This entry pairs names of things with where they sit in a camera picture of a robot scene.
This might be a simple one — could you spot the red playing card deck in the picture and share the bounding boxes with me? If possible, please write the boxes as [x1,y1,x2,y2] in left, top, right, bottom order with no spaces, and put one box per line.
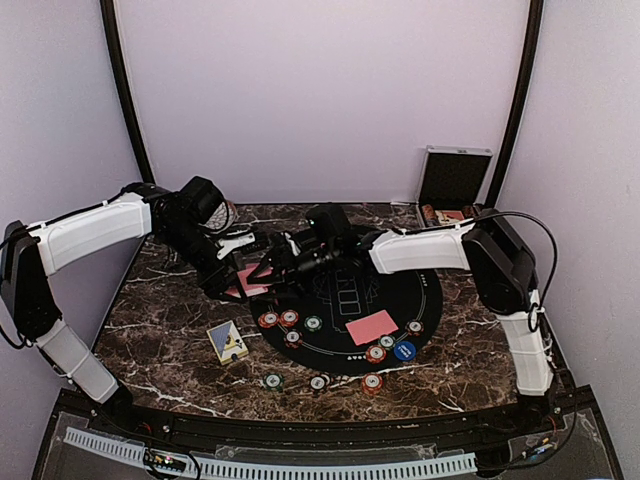
[225,263,271,298]

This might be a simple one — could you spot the red card mat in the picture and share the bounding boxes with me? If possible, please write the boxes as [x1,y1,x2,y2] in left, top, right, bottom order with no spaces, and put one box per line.
[345,310,398,346]

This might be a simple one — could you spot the green poker chip stack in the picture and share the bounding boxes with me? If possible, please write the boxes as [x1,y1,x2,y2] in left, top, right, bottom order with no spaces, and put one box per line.
[263,373,284,391]

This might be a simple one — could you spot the brown poker chip stack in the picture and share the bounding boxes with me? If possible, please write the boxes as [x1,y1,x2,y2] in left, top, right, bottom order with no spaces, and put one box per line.
[309,374,331,393]

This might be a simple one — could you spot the blue small blind button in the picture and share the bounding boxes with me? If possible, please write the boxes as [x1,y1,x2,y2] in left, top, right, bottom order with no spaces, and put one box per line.
[393,341,417,362]

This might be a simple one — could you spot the red poker chip stack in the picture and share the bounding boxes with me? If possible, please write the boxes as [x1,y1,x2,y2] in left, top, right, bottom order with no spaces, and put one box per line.
[361,373,384,395]

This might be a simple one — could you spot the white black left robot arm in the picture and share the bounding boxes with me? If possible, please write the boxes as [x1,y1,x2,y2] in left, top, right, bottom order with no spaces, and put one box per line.
[1,176,239,405]

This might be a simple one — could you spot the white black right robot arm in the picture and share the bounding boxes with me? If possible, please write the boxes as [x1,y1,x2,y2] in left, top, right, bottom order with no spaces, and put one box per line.
[248,204,553,397]

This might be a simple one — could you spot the floral patterned ceramic bowl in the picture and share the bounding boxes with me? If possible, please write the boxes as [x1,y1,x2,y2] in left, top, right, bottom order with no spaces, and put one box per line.
[205,200,237,232]

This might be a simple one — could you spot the round black poker mat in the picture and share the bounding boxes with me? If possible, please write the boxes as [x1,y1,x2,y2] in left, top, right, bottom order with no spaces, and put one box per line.
[250,263,443,375]

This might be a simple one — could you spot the aluminium poker chip case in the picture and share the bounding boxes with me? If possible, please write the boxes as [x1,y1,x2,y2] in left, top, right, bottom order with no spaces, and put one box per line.
[416,146,493,227]

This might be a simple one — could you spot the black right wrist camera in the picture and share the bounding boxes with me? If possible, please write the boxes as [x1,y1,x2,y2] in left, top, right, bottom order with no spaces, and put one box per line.
[305,203,351,247]

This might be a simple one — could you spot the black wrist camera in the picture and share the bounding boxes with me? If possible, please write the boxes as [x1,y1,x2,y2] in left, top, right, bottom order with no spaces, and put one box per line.
[179,176,225,224]
[305,203,351,247]

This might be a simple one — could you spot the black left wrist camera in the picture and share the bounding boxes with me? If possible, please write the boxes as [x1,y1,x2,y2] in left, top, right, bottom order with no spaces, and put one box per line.
[179,176,225,224]

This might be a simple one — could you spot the white slotted cable duct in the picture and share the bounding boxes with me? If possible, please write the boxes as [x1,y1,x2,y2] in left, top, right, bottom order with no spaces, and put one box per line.
[63,427,478,479]

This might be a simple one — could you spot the black front table rail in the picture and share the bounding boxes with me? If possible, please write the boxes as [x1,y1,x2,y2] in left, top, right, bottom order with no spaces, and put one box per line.
[70,396,569,451]

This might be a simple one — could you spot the left black frame post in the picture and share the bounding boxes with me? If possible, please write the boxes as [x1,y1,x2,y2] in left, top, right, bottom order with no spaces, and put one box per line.
[99,0,157,185]

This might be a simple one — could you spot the black frame post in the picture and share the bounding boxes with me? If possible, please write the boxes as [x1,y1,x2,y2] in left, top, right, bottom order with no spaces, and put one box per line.
[485,0,545,207]
[99,0,157,185]

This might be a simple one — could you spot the right black frame post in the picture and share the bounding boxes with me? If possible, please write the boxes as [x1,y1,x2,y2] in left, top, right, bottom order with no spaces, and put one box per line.
[485,0,545,207]

